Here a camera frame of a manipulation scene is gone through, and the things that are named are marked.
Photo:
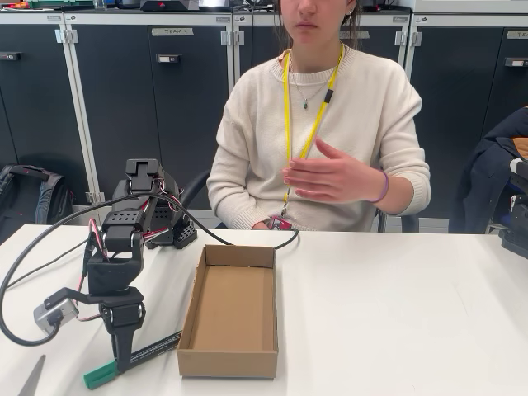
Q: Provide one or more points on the black marker with green cap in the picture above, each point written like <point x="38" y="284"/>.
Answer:
<point x="156" y="348"/>

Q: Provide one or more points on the brown cardboard box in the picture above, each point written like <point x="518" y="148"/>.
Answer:
<point x="231" y="305"/>

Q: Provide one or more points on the person's right forearm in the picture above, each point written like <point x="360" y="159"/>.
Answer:
<point x="231" y="206"/>

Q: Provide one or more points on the person's left forearm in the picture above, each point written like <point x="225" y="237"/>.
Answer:
<point x="408" y="191"/>

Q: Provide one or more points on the idle black robot arm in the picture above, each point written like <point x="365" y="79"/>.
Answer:
<point x="517" y="243"/>

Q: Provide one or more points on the person in cream sweater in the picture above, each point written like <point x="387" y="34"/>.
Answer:
<point x="255" y="123"/>

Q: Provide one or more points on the person's right hand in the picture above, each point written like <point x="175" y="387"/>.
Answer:
<point x="263" y="226"/>

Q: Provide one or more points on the person's left hand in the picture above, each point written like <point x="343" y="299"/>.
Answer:
<point x="338" y="177"/>

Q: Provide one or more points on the grey metal blade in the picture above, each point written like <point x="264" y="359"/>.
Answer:
<point x="33" y="379"/>

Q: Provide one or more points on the dark grey backpack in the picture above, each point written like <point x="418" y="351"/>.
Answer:
<point x="24" y="198"/>

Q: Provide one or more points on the pink badge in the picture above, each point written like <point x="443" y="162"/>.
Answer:
<point x="281" y="224"/>

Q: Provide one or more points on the grey team label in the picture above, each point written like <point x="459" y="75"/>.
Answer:
<point x="355" y="35"/>
<point x="172" y="31"/>
<point x="517" y="34"/>

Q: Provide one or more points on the purple wrist band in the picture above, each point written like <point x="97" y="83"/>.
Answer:
<point x="384" y="187"/>

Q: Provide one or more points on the clear glass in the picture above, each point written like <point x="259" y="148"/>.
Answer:
<point x="101" y="4"/>

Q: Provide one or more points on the black device with red accents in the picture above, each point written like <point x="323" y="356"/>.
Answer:
<point x="169" y="5"/>

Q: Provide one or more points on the silver hoop earring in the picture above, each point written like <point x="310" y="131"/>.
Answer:
<point x="348" y="15"/>

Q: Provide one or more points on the dark jacket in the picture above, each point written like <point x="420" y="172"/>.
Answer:
<point x="486" y="177"/>

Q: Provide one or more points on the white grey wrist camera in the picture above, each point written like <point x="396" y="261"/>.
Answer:
<point x="53" y="315"/>

